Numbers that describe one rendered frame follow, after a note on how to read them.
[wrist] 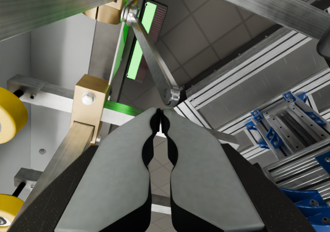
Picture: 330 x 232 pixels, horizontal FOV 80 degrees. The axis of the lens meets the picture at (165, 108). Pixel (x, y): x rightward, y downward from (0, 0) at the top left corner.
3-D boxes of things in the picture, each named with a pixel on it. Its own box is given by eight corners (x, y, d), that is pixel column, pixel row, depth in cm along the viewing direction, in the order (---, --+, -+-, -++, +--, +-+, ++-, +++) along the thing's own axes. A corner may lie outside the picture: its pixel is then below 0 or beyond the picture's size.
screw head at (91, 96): (96, 93, 33) (94, 97, 31) (94, 103, 34) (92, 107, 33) (83, 90, 32) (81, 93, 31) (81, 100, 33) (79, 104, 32)
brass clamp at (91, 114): (115, 82, 37) (109, 95, 33) (102, 135, 44) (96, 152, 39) (81, 72, 36) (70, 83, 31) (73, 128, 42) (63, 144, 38)
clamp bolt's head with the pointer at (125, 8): (147, -3, 36) (139, 9, 24) (143, 11, 37) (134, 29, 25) (137, -8, 36) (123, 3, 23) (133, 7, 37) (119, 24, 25)
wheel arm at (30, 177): (189, 197, 56) (191, 212, 53) (184, 204, 58) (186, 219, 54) (23, 164, 48) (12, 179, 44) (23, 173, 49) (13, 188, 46)
